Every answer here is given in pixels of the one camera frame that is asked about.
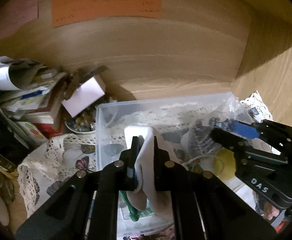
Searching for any grey striped fabric in bag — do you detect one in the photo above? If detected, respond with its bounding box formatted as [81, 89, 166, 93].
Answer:
[188, 117, 235, 158]

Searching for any yellow round soft ball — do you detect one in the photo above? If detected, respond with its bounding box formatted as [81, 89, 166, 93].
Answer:
[213, 148, 236, 181]

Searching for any rolled white paper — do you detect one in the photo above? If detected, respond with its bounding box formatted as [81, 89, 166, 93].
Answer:
[0, 56, 44, 91]

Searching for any bowl of shiny beads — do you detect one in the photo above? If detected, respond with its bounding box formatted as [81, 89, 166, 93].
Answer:
[65, 107, 96, 134]

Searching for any butterfly print lace tablecloth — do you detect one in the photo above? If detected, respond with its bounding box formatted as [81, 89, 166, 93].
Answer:
[18, 93, 270, 215]

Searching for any stack of papers and books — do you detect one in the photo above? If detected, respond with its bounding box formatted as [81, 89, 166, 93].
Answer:
[0, 64, 67, 125]

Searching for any white foam sponge block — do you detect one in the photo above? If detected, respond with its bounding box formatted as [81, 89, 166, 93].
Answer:
[124, 126, 152, 150]

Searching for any green knitted cloth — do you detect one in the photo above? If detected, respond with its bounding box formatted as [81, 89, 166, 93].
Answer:
[119, 191, 153, 222]

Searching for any small white cardboard box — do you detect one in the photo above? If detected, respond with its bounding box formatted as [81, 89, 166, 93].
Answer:
[61, 75, 106, 117]

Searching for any orange sticky paper note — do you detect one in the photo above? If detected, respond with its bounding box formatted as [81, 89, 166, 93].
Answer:
[51, 0, 162, 28]

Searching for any pink sticky paper note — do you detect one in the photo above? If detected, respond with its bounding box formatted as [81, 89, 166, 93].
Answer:
[0, 0, 39, 40]

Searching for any clear plastic storage box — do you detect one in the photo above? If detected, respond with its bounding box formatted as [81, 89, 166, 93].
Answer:
[94, 92, 256, 238]

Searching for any person's hand on gripper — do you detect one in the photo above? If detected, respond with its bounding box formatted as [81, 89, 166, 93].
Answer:
[263, 202, 280, 220]

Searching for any white soft cloth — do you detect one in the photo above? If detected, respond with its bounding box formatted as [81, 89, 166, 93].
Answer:
[127, 127, 179, 217]

